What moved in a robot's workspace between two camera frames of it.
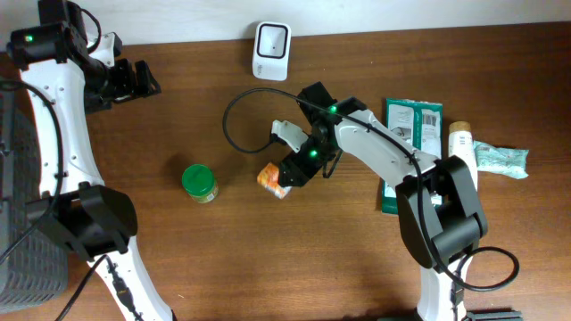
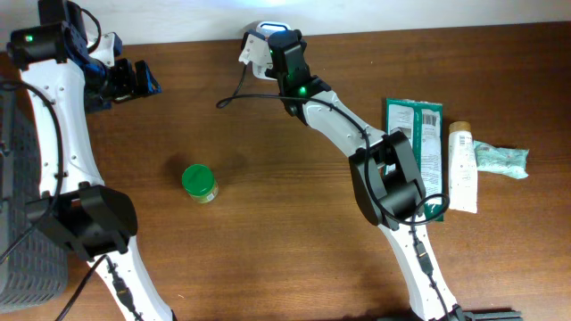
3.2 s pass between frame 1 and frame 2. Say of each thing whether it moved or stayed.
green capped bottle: stayed
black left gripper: stayed
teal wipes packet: stayed
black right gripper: moved
